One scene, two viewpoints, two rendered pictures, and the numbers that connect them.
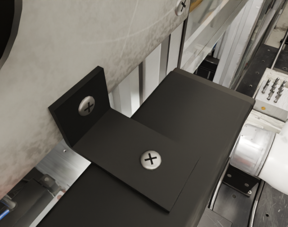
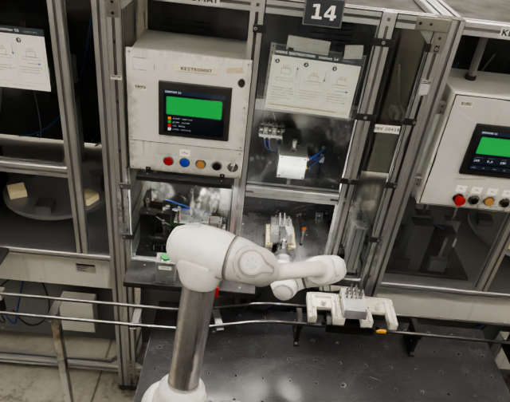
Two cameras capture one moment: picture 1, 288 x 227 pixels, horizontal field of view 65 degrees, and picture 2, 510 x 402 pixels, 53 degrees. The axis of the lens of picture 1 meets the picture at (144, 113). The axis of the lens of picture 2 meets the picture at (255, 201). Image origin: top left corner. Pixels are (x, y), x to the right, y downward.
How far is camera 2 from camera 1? 1.89 m
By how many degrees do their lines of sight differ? 43
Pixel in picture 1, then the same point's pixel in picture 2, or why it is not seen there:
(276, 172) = not seen: hidden behind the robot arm
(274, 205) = (299, 361)
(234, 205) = (281, 339)
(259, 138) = (283, 258)
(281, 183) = not seen: hidden behind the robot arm
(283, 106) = (345, 301)
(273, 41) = not seen: outside the picture
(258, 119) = (333, 301)
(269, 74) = (385, 302)
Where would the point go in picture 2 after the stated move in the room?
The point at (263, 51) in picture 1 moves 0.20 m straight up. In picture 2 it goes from (468, 332) to (483, 301)
